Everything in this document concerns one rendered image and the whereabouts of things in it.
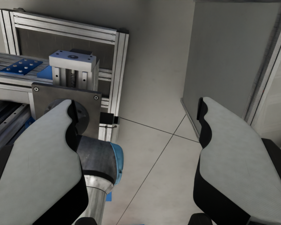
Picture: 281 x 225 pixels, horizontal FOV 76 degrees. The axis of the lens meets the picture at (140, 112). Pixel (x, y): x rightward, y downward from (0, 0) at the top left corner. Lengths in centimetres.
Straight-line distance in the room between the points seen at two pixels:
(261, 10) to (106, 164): 74
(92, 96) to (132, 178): 202
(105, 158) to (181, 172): 209
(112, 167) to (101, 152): 5
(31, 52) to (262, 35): 141
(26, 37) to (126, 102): 95
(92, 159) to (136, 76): 127
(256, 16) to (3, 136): 98
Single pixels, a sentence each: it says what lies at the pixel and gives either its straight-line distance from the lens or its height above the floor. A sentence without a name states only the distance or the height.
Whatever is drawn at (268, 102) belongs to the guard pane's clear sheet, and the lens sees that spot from 78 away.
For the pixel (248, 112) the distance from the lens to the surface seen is 84.
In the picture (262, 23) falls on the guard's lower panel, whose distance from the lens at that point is 83.
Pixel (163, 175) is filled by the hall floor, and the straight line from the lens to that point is 255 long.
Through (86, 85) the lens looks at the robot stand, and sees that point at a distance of 66.
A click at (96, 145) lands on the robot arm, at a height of 121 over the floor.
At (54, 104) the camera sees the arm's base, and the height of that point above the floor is 107.
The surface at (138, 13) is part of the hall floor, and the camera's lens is 159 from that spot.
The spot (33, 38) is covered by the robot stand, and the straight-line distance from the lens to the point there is 156.
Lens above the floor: 159
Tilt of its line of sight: 58 degrees down
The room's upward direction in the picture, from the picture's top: 176 degrees clockwise
